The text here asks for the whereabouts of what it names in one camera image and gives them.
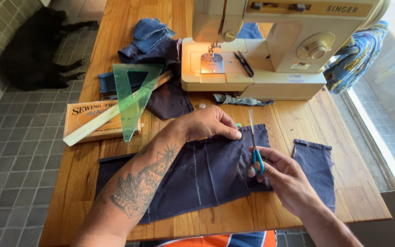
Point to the blue denim scraps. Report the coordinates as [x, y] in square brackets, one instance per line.
[151, 34]

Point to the wooden ruler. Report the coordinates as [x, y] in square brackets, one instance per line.
[91, 128]

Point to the blue patterned cloth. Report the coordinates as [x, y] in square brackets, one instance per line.
[355, 58]

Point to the green transparent set square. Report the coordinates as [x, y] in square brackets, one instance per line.
[132, 109]

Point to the blue fabric strip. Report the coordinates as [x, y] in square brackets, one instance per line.
[106, 82]

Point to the large navy fabric panel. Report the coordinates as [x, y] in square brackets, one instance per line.
[214, 171]

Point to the orange sewing thread box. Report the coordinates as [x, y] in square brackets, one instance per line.
[81, 120]

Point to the person's left hand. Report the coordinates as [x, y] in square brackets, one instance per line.
[207, 121]

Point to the black dog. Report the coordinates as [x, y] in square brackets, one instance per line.
[33, 51]

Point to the cream sewing machine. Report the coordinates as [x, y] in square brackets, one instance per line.
[286, 44]

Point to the person's right hand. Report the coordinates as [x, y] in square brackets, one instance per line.
[288, 181]

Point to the grey fabric scrap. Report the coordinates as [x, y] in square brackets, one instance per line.
[238, 100]

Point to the blue denim garment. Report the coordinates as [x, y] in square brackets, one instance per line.
[249, 31]

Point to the person's right fingers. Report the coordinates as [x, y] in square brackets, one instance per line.
[266, 161]

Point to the person's orange and blue shirt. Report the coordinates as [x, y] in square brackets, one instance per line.
[218, 240]

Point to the clear plastic bobbin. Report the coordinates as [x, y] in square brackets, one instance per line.
[202, 106]

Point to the dark navy fabric pile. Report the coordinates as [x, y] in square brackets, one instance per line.
[170, 99]

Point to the black thread snips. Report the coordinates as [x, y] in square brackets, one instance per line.
[243, 63]

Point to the small navy fabric piece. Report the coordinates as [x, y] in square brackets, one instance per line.
[315, 164]

